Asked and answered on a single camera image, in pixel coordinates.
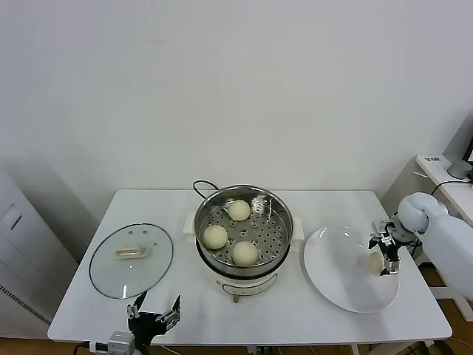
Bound black cooker power cord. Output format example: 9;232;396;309
191;180;222;203

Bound white side desk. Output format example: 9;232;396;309
380;153;473;321

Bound round glass pot lid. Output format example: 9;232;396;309
88;222;174;300

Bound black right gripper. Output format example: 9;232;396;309
367;231;401;277

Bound grey computer monitor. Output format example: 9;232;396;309
442;109;473;163

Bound black power adapter cable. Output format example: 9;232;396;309
430;179;473;197

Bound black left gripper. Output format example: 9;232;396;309
126;291;183;348

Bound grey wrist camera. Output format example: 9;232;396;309
372;218;395;237
106;331;135;355

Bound stainless steel steamer basket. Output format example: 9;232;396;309
194;183;295;273

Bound large white plate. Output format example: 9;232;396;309
303;225;400;314

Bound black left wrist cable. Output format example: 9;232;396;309
72;339;110;355

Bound grey round stand base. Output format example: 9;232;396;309
446;159;473;181

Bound white steamed baozi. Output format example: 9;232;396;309
231;240;259;266
226;198;251;222
203;224;228;250
365;251;387;275

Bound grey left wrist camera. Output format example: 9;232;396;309
106;331;135;355

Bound white cabinet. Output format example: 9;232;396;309
0;166;78;330

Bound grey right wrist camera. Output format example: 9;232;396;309
372;218;395;237

